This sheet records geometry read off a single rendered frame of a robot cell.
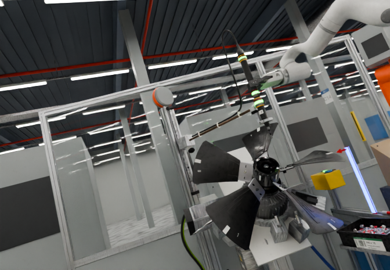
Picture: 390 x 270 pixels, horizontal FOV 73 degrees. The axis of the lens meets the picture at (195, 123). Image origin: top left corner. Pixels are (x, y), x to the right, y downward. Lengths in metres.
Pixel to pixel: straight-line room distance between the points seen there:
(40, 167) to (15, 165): 0.21
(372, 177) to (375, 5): 1.49
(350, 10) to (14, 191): 2.95
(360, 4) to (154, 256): 1.79
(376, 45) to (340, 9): 3.89
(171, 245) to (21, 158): 1.81
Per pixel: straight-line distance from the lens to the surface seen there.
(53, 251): 3.03
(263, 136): 1.46
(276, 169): 1.24
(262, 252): 1.34
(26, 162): 3.10
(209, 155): 1.34
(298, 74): 1.46
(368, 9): 1.31
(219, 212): 1.12
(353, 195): 2.36
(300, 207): 1.16
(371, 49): 5.22
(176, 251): 1.97
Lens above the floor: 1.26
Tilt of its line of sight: 12 degrees up
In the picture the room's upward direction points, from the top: 18 degrees counter-clockwise
